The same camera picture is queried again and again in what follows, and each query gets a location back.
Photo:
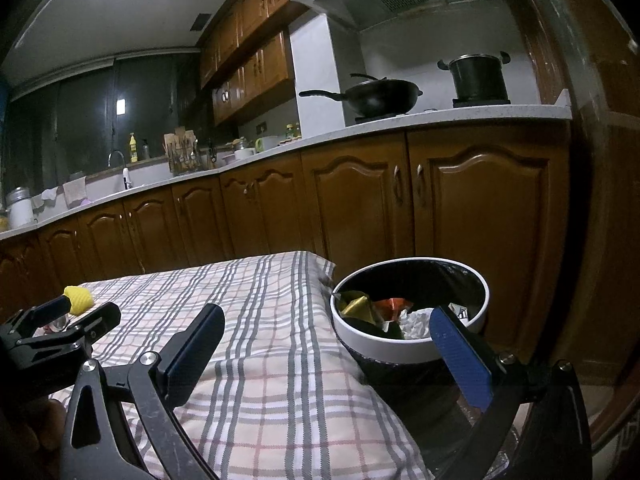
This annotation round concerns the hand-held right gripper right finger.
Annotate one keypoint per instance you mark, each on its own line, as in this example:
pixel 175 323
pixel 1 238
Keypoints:
pixel 460 360

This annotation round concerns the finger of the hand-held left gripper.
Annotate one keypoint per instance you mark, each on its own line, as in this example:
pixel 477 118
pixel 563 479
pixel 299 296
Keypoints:
pixel 42 312
pixel 100 320

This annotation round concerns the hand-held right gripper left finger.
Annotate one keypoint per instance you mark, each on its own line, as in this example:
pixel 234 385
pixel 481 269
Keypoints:
pixel 195 350

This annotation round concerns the grey-blue paper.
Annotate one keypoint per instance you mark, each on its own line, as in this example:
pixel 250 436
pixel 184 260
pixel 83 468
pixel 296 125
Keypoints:
pixel 417 325

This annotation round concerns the white trash bin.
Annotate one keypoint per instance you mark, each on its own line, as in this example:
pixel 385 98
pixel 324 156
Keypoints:
pixel 390 352

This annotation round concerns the red snack packet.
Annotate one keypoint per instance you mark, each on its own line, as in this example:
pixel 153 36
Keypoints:
pixel 392 306

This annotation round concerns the yellow snack packet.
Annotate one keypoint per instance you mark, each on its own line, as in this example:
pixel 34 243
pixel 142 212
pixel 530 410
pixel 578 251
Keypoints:
pixel 357 307

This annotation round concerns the plaid tablecloth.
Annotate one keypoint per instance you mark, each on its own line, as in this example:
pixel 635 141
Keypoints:
pixel 280 385

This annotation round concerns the white canister with metal lid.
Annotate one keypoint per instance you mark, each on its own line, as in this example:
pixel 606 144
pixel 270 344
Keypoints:
pixel 20 210

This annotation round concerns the white rag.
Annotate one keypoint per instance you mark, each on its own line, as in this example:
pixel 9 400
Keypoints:
pixel 50 195

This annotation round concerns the pink dish towel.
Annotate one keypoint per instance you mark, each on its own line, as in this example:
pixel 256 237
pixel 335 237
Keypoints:
pixel 75 192

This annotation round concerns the chrome sink faucet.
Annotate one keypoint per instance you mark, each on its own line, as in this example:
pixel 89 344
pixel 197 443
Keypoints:
pixel 124 175

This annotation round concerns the yellow dish soap bottle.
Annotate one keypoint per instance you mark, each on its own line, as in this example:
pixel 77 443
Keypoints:
pixel 133 150

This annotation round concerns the dark bottle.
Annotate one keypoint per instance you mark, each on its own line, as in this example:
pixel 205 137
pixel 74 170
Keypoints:
pixel 145 151

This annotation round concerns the kitchen utensil rack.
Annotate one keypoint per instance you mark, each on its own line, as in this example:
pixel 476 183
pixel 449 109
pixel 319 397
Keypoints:
pixel 182 155

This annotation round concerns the dark kitchen window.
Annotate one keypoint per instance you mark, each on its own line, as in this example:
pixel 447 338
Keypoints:
pixel 80 125

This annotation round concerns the wooden lower cabinets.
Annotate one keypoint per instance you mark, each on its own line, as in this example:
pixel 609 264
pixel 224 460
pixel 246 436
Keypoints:
pixel 350 200

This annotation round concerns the wooden cabinets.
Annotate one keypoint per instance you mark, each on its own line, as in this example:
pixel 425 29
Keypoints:
pixel 260 65
pixel 350 200

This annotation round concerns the white bowl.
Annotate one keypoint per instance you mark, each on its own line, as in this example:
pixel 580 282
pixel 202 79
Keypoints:
pixel 244 154

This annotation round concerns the seasoning jars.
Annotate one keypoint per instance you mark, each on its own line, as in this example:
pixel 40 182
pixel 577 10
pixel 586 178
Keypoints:
pixel 293 131

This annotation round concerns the white kitchen countertop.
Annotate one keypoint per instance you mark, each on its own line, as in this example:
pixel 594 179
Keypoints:
pixel 450 116

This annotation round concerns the black wok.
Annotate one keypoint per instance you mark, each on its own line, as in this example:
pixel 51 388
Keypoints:
pixel 382 96

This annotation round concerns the black cooking pot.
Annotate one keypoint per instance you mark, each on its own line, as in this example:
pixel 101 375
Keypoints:
pixel 477 77

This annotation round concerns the wooden upper cabinets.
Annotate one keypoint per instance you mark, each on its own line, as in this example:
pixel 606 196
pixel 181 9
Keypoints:
pixel 260 65

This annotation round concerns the ceiling vent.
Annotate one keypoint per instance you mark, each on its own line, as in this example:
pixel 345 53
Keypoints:
pixel 200 21

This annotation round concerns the wooden door frame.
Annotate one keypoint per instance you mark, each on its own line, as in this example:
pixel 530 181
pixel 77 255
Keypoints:
pixel 600 160

